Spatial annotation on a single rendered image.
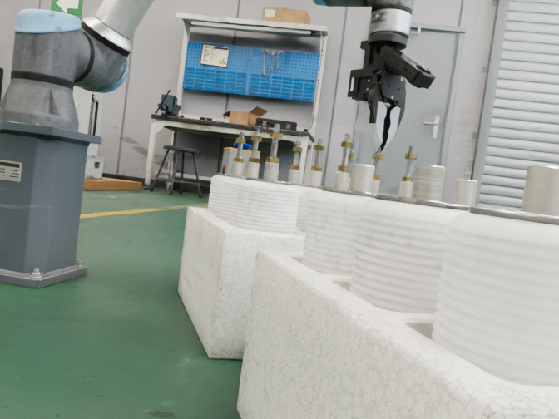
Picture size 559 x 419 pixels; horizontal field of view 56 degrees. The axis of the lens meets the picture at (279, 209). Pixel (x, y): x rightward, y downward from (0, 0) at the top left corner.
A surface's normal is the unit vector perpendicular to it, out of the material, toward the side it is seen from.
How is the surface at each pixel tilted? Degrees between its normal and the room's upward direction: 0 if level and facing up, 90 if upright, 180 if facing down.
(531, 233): 57
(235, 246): 90
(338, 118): 90
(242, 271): 90
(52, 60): 90
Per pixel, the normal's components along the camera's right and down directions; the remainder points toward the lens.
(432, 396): -0.95, -0.11
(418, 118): -0.14, 0.04
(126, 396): 0.13, -0.99
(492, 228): -0.61, -0.59
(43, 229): 0.59, 0.12
